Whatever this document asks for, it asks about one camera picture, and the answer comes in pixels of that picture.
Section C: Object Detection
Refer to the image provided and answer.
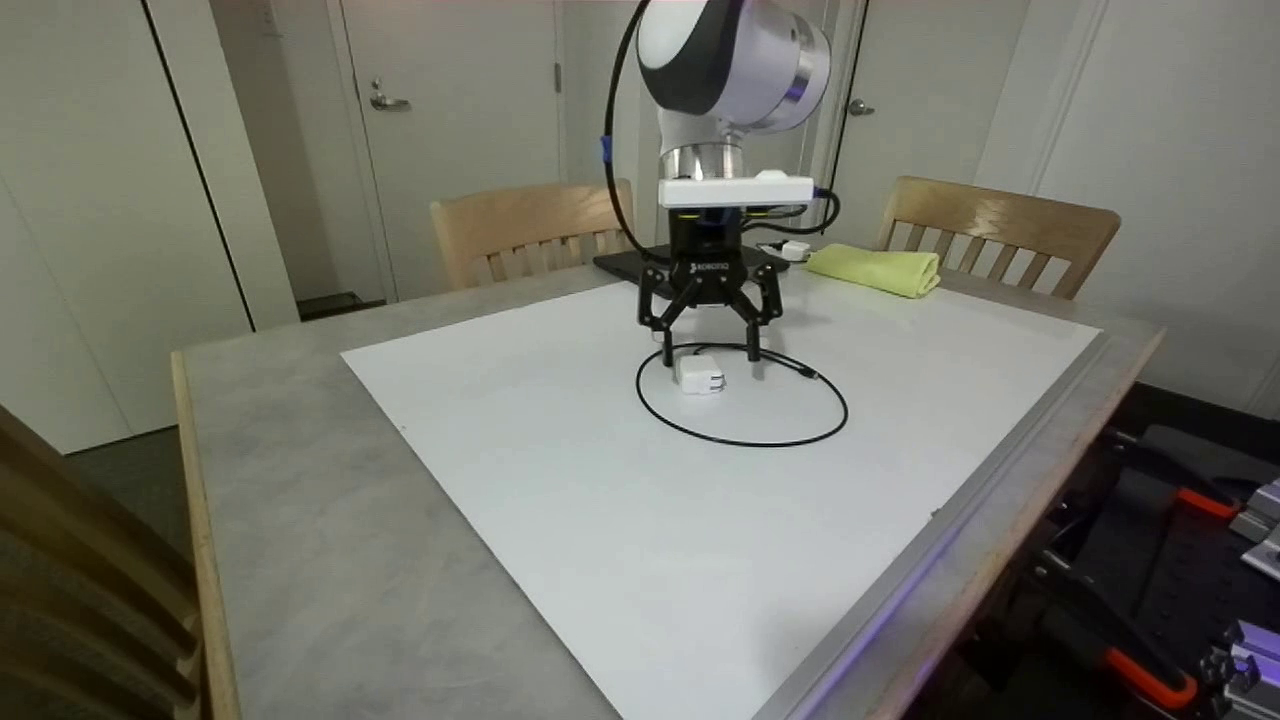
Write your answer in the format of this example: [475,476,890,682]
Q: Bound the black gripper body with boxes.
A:
[665,208,750,289]

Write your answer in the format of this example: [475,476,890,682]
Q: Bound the white charger adapter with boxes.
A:
[671,366,733,401]

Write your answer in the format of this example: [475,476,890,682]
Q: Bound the black charger cable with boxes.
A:
[633,339,850,454]

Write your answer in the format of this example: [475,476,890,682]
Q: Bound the black closed laptop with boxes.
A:
[593,237,802,301]

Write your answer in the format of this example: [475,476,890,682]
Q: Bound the yellow folded cloth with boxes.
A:
[800,239,942,306]

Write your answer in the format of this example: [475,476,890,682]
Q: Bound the wooden slat-back chair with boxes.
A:
[0,401,211,720]
[874,173,1122,306]
[429,176,639,295]

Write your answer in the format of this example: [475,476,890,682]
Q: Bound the large white board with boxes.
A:
[337,264,1113,720]

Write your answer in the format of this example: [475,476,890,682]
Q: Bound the grey room door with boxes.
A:
[331,0,563,306]
[822,0,1036,252]

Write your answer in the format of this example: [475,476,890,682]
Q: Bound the short aluminium extrusion pieces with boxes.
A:
[1229,476,1280,581]

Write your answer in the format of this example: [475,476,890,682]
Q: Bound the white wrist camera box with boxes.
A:
[655,167,819,218]

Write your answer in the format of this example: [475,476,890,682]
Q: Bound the orange-handled black clamp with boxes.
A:
[1113,465,1251,536]
[1096,643,1202,712]

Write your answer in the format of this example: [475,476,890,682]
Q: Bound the long aluminium extrusion rail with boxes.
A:
[1202,617,1280,720]

